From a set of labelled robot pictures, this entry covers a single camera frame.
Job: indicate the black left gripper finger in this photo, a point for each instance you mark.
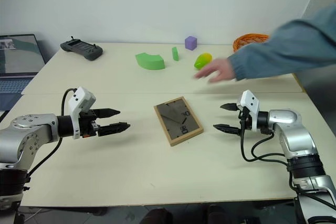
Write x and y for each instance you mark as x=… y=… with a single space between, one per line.
x=114 y=128
x=107 y=113

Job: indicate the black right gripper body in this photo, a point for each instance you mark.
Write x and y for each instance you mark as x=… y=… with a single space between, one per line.
x=245 y=120

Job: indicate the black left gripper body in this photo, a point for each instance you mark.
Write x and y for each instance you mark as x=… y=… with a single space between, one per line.
x=86 y=124

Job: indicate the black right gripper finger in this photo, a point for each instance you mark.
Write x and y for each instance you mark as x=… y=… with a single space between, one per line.
x=229 y=107
x=227 y=129

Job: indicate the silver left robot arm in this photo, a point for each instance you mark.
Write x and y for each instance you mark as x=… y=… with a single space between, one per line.
x=26 y=134

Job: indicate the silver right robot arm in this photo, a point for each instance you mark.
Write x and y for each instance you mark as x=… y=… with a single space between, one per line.
x=296 y=140

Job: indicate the forearm in blue sleeve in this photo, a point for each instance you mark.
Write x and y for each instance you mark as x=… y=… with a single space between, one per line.
x=283 y=51

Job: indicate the laptop computer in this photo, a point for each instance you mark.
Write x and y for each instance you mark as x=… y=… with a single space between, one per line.
x=18 y=56

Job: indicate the person's bare hand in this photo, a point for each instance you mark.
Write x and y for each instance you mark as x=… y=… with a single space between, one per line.
x=219 y=70

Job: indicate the wooden framed square clock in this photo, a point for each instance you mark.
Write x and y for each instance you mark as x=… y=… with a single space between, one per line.
x=176 y=121

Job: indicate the yellow green toy mango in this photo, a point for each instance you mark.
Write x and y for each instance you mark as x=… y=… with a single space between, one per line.
x=202 y=60

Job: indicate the green arch foam block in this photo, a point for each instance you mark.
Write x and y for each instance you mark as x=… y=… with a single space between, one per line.
x=149 y=61

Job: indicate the black handheld remote controller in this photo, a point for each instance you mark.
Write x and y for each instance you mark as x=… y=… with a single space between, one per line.
x=81 y=48

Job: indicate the orange woven basket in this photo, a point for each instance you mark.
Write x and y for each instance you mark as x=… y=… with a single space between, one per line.
x=249 y=39

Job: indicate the purple foam cube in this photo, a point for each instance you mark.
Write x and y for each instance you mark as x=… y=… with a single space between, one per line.
x=190 y=43

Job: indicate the small green foam block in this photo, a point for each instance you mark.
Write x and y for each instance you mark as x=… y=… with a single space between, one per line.
x=175 y=54

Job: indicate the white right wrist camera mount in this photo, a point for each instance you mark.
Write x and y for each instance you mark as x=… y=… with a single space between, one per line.
x=249 y=100

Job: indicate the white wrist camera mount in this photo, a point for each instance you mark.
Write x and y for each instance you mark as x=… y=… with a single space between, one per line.
x=249 y=100
x=80 y=98

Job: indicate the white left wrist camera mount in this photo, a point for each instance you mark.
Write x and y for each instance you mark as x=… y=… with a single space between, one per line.
x=80 y=98

